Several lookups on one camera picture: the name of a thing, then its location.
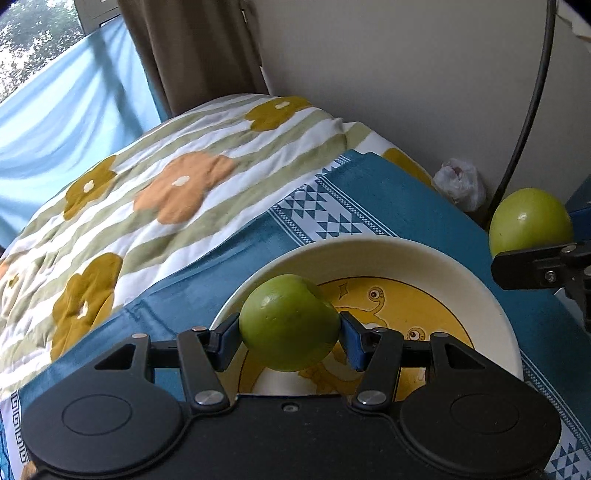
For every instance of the white plastic bag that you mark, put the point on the white plastic bag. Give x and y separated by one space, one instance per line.
461 183

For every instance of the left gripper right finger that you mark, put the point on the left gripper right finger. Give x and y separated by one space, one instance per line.
376 353

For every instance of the floral striped duvet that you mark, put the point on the floral striped duvet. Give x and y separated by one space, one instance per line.
155 207

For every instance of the cream bowl with yellow print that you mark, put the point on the cream bowl with yellow print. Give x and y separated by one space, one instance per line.
384 282

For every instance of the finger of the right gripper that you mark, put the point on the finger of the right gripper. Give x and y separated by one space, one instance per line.
579 209
541 268

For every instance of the green apple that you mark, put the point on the green apple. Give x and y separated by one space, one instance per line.
287 324
529 218

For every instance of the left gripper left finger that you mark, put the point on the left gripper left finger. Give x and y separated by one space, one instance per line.
202 354

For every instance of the blue patterned tablecloth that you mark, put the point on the blue patterned tablecloth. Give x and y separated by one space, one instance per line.
357 194

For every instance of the light blue window cloth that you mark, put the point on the light blue window cloth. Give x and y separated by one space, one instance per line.
89 103

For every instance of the window frame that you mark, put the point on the window frame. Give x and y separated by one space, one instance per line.
94 13

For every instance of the brown right curtain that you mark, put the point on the brown right curtain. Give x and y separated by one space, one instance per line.
194 51

